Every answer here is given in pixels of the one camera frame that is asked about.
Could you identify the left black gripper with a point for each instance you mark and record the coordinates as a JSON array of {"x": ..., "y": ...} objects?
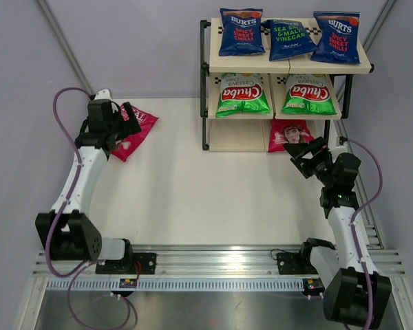
[{"x": 124, "y": 123}]

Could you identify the blue Burts sea salt bag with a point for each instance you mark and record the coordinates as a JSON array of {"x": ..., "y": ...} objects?
[{"x": 288, "y": 39}]

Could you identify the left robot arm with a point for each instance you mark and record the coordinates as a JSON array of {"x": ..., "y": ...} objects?
[{"x": 66, "y": 231}]

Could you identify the white slotted cable duct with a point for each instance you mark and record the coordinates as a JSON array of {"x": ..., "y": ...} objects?
[{"x": 179, "y": 284}]

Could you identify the blue Burts chilli bag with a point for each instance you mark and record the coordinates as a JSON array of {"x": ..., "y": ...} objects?
[
  {"x": 242, "y": 30},
  {"x": 338, "y": 42}
]

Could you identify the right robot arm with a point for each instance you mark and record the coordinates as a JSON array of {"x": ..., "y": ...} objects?
[{"x": 355, "y": 293}]

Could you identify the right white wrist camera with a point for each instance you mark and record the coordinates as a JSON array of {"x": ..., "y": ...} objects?
[{"x": 341, "y": 140}]

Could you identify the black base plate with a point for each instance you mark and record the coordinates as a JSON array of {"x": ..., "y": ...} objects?
[
  {"x": 289, "y": 263},
  {"x": 142, "y": 262}
]

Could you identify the beige three-tier shelf rack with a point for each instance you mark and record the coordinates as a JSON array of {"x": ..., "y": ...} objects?
[{"x": 249, "y": 132}]

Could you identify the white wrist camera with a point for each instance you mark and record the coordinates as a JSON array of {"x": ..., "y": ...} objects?
[
  {"x": 104, "y": 95},
  {"x": 341, "y": 140}
]

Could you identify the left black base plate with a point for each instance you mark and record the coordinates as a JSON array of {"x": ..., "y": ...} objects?
[{"x": 142, "y": 262}]

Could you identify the green Chuba bag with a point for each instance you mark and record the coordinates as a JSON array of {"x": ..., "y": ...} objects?
[
  {"x": 241, "y": 93},
  {"x": 308, "y": 94}
]

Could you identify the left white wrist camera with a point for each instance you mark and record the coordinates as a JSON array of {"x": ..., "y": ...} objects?
[{"x": 104, "y": 95}]

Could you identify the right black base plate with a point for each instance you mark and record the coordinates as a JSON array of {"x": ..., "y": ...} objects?
[{"x": 289, "y": 263}]

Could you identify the pink real chips bag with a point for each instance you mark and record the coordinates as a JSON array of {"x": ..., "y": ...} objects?
[
  {"x": 127, "y": 146},
  {"x": 287, "y": 132}
]

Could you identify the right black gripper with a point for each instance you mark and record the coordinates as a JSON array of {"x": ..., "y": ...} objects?
[{"x": 305, "y": 160}]

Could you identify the aluminium mounting rail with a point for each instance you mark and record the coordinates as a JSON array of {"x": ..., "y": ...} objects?
[{"x": 222, "y": 261}]

